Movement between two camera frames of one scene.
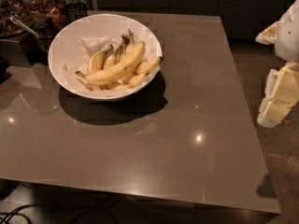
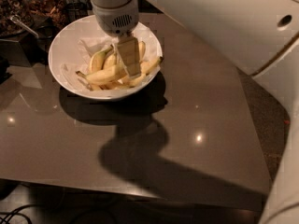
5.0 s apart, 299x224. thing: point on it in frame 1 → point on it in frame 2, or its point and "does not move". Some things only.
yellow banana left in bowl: x=97 y=59 does not move
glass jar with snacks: x=16 y=11 does not move
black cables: x=16 y=214 does not move
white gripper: x=289 y=32 → x=118 y=20
